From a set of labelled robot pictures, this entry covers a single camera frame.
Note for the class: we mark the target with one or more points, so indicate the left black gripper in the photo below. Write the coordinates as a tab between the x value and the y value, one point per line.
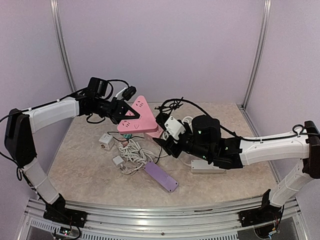
117	107

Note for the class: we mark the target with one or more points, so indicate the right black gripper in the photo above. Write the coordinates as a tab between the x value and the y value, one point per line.
169	146

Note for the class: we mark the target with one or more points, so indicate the pink cube socket adapter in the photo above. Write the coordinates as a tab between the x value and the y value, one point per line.
156	134

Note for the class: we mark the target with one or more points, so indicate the pink plug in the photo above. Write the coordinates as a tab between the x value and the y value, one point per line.
124	144

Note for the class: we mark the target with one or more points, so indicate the white multi socket adapter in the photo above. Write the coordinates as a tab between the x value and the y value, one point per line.
106	141

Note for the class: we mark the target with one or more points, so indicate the white usb charger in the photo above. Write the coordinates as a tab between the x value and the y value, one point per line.
118	161

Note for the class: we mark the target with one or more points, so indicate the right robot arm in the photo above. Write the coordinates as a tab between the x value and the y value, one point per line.
302	143

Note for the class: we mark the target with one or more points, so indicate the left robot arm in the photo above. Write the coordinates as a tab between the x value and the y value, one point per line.
23	124

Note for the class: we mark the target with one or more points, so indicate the teal charger cube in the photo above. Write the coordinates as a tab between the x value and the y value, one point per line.
127	136

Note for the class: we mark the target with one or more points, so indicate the purple power strip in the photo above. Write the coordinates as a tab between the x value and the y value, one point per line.
159	175

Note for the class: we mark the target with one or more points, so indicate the white power strip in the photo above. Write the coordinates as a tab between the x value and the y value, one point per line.
202	167

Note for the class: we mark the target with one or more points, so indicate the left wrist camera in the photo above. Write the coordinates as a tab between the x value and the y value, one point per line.
126	93

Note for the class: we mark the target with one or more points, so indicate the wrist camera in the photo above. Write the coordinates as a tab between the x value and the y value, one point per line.
126	93
171	126

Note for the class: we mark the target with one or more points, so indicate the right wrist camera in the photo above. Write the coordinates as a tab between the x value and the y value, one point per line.
171	126

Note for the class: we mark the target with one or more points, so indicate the front aluminium rail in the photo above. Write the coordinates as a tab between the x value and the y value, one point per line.
211	222

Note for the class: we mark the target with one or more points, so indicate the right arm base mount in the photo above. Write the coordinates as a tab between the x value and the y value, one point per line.
259	215

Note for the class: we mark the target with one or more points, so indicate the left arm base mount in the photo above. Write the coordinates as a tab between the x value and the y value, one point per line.
66	216

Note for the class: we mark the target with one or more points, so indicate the left aluminium frame post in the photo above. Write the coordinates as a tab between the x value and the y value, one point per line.
57	24

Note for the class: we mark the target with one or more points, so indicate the aluminium frame post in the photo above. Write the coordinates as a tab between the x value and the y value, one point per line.
258	53
57	24

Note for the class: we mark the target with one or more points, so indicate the right aluminium frame post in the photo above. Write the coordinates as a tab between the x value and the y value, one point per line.
258	53

